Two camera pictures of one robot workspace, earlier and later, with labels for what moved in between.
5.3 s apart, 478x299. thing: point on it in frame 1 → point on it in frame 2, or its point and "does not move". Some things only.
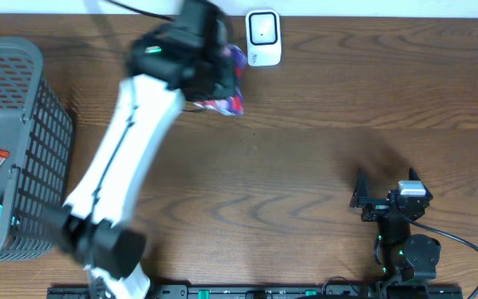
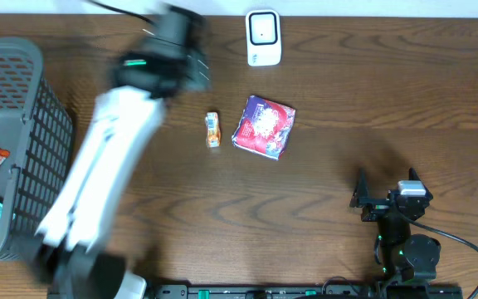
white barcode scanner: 263,37 does not move
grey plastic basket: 15,108 does not move
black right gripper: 381,206 does not move
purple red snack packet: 234,105 → 265,127
